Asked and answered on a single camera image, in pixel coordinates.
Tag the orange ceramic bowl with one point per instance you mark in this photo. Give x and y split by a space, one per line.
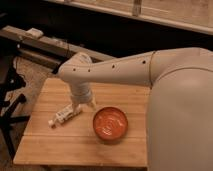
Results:
110 124

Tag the white plastic bottle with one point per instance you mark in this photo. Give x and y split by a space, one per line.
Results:
63 115

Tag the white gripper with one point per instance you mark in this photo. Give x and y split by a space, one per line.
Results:
81 93

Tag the small white box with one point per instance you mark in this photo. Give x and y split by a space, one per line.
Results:
34 33

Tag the black tripod stand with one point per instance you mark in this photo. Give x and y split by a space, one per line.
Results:
9 80

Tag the long metal rail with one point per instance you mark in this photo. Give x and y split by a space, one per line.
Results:
46 51

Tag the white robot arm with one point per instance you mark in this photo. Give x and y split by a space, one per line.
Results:
179 119

